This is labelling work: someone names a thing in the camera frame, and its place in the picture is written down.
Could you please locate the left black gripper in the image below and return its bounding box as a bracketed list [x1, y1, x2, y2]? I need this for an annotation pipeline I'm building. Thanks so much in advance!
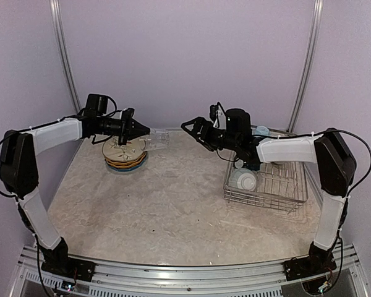
[97, 110, 150, 145]

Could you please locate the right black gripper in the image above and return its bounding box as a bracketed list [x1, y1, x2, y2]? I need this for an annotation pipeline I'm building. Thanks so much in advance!
[181, 116, 239, 152]

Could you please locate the beige plate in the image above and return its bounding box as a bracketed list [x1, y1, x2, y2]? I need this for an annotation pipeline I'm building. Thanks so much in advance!
[102, 137, 143, 161]

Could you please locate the yellow polka dot plate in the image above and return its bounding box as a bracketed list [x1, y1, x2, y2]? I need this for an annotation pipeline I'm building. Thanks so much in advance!
[105, 155, 147, 170]

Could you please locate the blue polka dot plate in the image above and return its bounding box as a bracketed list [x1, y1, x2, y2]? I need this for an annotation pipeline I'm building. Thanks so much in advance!
[106, 158, 147, 173]

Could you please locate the light blue cup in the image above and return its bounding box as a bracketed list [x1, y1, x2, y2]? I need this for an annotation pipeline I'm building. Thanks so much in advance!
[254, 126, 270, 136]

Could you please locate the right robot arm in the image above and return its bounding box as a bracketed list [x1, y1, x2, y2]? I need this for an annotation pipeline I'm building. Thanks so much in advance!
[181, 117, 371, 275]

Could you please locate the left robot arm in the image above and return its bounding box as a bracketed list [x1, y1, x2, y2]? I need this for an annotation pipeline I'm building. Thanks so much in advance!
[0, 108, 150, 275]

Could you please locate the dark teal white bowl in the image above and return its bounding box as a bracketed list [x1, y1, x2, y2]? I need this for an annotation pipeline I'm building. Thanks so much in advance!
[234, 159, 261, 171]

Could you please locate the light green checked bowl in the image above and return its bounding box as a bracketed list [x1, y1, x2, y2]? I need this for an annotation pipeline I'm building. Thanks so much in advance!
[228, 168, 257, 191]

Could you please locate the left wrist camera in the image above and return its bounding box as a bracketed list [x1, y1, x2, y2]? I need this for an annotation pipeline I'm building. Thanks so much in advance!
[121, 108, 135, 125]

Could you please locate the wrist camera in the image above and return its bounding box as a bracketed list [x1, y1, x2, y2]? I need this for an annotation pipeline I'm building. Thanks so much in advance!
[209, 102, 225, 128]
[121, 108, 135, 125]

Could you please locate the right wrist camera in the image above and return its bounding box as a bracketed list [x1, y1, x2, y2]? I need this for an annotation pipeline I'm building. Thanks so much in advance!
[209, 102, 225, 128]

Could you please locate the metal wire dish rack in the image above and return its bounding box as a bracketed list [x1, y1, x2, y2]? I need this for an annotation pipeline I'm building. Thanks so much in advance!
[223, 152, 309, 215]

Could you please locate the left aluminium frame post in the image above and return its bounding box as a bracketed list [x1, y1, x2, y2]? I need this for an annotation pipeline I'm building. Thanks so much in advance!
[49, 0, 81, 113]

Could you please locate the aluminium frame post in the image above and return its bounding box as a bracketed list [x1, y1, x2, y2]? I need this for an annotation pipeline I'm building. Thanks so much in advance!
[49, 0, 81, 113]
[286, 0, 323, 132]

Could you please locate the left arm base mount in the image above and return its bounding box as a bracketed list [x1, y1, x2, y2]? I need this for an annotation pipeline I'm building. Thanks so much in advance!
[41, 257, 96, 282]

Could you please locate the right aluminium frame post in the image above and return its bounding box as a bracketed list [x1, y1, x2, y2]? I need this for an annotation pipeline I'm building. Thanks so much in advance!
[286, 0, 323, 132]

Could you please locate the front aluminium rail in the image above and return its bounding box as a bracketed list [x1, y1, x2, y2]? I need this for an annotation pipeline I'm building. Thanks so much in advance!
[6, 245, 369, 296]

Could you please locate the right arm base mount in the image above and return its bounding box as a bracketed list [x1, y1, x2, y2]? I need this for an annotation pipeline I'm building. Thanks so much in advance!
[283, 256, 337, 281]

